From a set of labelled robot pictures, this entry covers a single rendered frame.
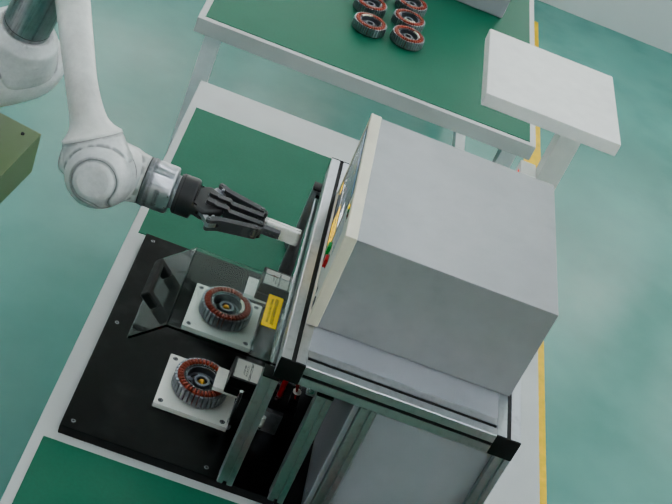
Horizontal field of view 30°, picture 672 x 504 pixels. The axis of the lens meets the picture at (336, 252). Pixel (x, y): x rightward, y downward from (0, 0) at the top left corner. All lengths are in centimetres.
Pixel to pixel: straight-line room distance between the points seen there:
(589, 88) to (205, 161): 99
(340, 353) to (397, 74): 188
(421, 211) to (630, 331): 261
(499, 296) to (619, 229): 322
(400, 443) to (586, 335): 245
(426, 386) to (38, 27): 109
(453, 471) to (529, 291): 35
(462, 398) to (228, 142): 130
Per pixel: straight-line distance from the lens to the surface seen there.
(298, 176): 326
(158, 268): 229
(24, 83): 273
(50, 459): 234
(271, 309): 229
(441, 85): 400
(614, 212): 544
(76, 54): 215
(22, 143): 287
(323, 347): 218
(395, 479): 229
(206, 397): 244
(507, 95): 304
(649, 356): 471
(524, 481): 272
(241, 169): 320
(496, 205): 236
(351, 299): 217
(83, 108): 211
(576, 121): 308
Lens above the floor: 247
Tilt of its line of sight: 34 degrees down
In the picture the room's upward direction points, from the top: 24 degrees clockwise
